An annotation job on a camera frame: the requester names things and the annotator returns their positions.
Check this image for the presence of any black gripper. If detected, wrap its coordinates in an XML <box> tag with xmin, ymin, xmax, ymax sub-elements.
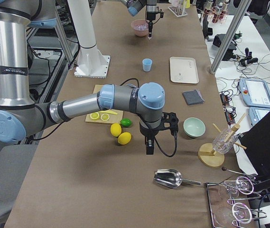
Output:
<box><xmin>146</xmin><ymin>10</ymin><xmax>164</xmax><ymax>37</ymax></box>
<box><xmin>139</xmin><ymin>112</ymin><xmax>179</xmax><ymax>155</ymax></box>

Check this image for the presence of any clear ice cubes pile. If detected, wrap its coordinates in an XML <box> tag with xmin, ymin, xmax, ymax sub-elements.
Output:
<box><xmin>134</xmin><ymin>23</ymin><xmax>148</xmax><ymax>31</ymax></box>

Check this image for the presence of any white cup rack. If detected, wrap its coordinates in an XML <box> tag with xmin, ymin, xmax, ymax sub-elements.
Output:
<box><xmin>168</xmin><ymin>0</ymin><xmax>190</xmax><ymax>17</ymax></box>

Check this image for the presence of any light blue plastic cup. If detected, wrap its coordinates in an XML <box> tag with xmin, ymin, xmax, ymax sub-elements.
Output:
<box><xmin>142</xmin><ymin>58</ymin><xmax>153</xmax><ymax>72</ymax></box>

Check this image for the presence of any steel ice scoop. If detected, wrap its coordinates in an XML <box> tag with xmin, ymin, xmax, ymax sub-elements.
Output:
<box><xmin>154</xmin><ymin>169</ymin><xmax>201</xmax><ymax>188</ymax></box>

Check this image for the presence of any wooden cup tree stand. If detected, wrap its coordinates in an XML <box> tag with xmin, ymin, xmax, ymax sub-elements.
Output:
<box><xmin>198</xmin><ymin>113</ymin><xmax>247</xmax><ymax>168</ymax></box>

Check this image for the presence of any pink bowl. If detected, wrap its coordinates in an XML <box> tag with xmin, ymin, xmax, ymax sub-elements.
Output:
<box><xmin>131</xmin><ymin>19</ymin><xmax>149</xmax><ymax>37</ymax></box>

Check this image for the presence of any yellow lemon near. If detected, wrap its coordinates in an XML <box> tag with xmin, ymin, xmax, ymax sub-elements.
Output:
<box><xmin>118</xmin><ymin>132</ymin><xmax>132</xmax><ymax>145</ymax></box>

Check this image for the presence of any yellow lemon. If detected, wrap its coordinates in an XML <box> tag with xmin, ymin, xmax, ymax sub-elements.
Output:
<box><xmin>118</xmin><ymin>132</ymin><xmax>132</xmax><ymax>145</ymax></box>
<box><xmin>110</xmin><ymin>123</ymin><xmax>122</xmax><ymax>137</ymax></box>

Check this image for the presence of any green lime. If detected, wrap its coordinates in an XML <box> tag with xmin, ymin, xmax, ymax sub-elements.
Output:
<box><xmin>120</xmin><ymin>118</ymin><xmax>132</xmax><ymax>127</ymax></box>

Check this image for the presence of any yellow lemon far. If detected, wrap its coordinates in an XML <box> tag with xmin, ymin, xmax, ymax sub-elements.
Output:
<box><xmin>110</xmin><ymin>123</ymin><xmax>122</xmax><ymax>137</ymax></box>

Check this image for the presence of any wooden cutting board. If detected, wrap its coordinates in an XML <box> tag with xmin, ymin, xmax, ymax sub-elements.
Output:
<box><xmin>85</xmin><ymin>84</ymin><xmax>124</xmax><ymax>124</ymax></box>

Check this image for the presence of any mint green bowl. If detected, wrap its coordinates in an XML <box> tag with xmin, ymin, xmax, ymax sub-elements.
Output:
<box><xmin>183</xmin><ymin>117</ymin><xmax>206</xmax><ymax>138</ymax></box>

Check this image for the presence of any lemon slice lower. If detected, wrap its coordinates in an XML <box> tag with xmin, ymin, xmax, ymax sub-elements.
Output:
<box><xmin>100</xmin><ymin>113</ymin><xmax>110</xmax><ymax>121</ymax></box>

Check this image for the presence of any lemon slice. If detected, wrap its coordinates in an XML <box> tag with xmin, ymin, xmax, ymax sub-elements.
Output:
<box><xmin>100</xmin><ymin>113</ymin><xmax>110</xmax><ymax>121</ymax></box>
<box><xmin>90</xmin><ymin>112</ymin><xmax>100</xmax><ymax>120</ymax></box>

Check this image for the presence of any cream rabbit serving tray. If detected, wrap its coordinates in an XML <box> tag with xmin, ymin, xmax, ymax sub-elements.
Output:
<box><xmin>169</xmin><ymin>57</ymin><xmax>199</xmax><ymax>84</ymax></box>

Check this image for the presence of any lemon slice upper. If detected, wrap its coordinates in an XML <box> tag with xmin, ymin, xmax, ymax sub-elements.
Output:
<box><xmin>90</xmin><ymin>112</ymin><xmax>100</xmax><ymax>120</ymax></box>

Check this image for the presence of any grey folded cloth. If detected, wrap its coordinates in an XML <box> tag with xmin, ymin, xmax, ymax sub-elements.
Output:
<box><xmin>182</xmin><ymin>89</ymin><xmax>204</xmax><ymax>105</ymax></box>

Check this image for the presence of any clear glass on stand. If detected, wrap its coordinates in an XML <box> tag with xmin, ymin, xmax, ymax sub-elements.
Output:
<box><xmin>212</xmin><ymin>129</ymin><xmax>238</xmax><ymax>154</ymax></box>

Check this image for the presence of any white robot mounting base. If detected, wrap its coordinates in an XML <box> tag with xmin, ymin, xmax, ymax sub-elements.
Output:
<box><xmin>68</xmin><ymin>0</ymin><xmax>111</xmax><ymax>78</ymax></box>

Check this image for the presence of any black glass rack tray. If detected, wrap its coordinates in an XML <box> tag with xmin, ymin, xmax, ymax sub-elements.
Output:
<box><xmin>205</xmin><ymin>174</ymin><xmax>270</xmax><ymax>228</ymax></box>

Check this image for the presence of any teach pendant lower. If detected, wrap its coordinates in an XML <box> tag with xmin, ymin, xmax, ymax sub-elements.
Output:
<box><xmin>248</xmin><ymin>107</ymin><xmax>270</xmax><ymax>126</ymax></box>

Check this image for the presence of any teach pendant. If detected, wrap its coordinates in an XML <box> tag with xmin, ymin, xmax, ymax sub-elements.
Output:
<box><xmin>238</xmin><ymin>78</ymin><xmax>270</xmax><ymax>108</ymax></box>
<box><xmin>248</xmin><ymin>107</ymin><xmax>270</xmax><ymax>126</ymax></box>

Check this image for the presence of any black monitor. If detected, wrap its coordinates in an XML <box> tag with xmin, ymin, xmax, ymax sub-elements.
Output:
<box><xmin>239</xmin><ymin>112</ymin><xmax>270</xmax><ymax>177</ymax></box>

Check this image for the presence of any teach pendant upper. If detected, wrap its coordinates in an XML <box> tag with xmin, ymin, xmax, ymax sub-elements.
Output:
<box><xmin>238</xmin><ymin>78</ymin><xmax>270</xmax><ymax>108</ymax></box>

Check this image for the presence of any aluminium frame post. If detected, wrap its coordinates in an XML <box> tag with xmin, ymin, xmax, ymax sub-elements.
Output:
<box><xmin>209</xmin><ymin>0</ymin><xmax>251</xmax><ymax>75</ymax></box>

